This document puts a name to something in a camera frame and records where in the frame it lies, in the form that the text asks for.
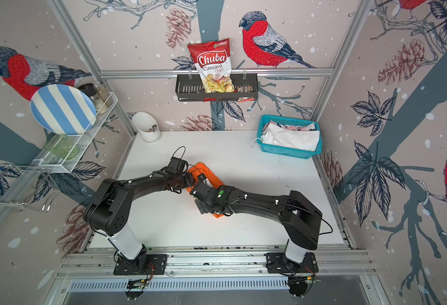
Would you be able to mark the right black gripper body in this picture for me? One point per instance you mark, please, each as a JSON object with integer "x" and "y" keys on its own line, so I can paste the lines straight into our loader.
{"x": 204, "y": 209}

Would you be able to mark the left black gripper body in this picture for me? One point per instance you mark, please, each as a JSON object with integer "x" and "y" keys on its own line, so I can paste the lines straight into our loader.
{"x": 184, "y": 181}

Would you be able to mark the white cloth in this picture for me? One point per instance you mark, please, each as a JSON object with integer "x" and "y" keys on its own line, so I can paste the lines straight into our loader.
{"x": 304, "y": 140}

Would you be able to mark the pink shark print shorts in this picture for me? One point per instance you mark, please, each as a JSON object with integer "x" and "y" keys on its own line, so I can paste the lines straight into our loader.
{"x": 309, "y": 127}

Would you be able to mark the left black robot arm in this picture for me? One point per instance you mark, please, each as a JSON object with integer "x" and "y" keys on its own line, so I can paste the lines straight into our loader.
{"x": 109, "y": 209}

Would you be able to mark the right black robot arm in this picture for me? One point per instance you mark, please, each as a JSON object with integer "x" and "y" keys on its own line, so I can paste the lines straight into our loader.
{"x": 300, "y": 218}

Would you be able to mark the white patterned cup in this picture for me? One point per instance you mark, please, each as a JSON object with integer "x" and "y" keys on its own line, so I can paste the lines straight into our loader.
{"x": 147, "y": 127}

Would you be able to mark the teal plastic basket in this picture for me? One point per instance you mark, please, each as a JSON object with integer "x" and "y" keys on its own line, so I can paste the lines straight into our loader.
{"x": 277, "y": 150}

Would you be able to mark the green glass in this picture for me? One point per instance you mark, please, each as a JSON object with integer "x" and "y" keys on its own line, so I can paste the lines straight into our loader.
{"x": 62, "y": 147}

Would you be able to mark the dark lid spice jar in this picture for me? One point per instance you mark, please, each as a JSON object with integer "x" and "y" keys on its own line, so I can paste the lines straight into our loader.
{"x": 90, "y": 90}

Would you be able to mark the red Chuba chips bag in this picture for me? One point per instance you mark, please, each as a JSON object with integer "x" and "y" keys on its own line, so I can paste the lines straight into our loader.
{"x": 213, "y": 63}

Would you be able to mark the blue white striped plate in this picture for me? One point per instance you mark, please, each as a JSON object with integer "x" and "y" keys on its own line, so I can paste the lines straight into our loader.
{"x": 63, "y": 109}

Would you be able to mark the aluminium front rail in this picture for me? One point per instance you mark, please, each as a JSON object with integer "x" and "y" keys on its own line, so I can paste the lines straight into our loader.
{"x": 201, "y": 262}

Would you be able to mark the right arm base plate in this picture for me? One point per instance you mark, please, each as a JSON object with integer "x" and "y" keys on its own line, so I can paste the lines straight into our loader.
{"x": 280, "y": 264}

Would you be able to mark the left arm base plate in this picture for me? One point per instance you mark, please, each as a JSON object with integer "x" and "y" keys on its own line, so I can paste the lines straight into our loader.
{"x": 153, "y": 264}

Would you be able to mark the black wire wall basket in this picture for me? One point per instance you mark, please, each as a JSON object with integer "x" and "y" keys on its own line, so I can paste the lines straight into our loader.
{"x": 236, "y": 87}

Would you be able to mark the clear acrylic wall shelf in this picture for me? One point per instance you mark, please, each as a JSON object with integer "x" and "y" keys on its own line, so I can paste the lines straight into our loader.
{"x": 51, "y": 163}

